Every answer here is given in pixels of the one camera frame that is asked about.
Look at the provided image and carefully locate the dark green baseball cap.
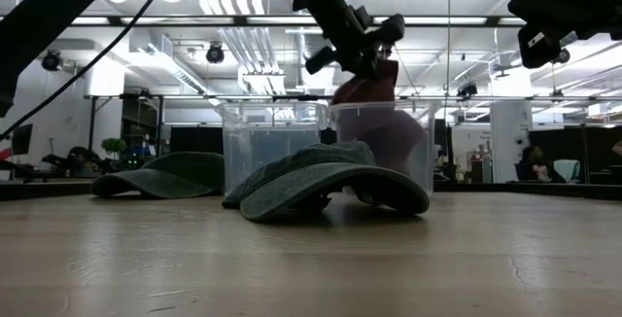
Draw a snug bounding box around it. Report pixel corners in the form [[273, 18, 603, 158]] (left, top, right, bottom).
[[89, 151, 226, 199], [222, 141, 432, 224]]

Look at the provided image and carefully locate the person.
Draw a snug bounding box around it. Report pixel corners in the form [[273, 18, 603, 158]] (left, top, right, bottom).
[[516, 145, 568, 185]]

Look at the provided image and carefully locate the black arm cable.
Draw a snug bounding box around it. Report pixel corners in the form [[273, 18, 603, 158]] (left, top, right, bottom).
[[0, 0, 175, 141]]

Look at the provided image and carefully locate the white column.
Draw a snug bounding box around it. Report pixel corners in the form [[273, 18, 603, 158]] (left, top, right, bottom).
[[489, 98, 535, 185]]

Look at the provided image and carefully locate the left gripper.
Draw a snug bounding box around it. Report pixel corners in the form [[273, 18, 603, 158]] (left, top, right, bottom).
[[294, 0, 406, 80]]

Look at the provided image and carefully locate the light teal chair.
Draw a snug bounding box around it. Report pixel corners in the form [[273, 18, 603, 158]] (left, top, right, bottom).
[[552, 158, 583, 183]]

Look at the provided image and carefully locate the black monitor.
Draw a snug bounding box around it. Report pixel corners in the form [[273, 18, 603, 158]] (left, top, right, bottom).
[[10, 122, 34, 157]]

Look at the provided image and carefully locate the small green potted shrub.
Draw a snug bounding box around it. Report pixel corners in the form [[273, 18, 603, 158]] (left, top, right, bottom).
[[100, 136, 128, 160]]

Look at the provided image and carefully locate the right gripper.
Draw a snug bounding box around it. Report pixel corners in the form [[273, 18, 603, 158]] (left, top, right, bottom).
[[507, 0, 622, 70]]

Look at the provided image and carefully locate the silver ventilation duct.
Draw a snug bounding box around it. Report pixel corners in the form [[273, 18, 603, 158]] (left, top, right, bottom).
[[290, 24, 341, 65]]

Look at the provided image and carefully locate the clear plastic storage bin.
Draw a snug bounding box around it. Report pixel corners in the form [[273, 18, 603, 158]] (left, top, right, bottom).
[[216, 101, 329, 196], [328, 98, 441, 196]]

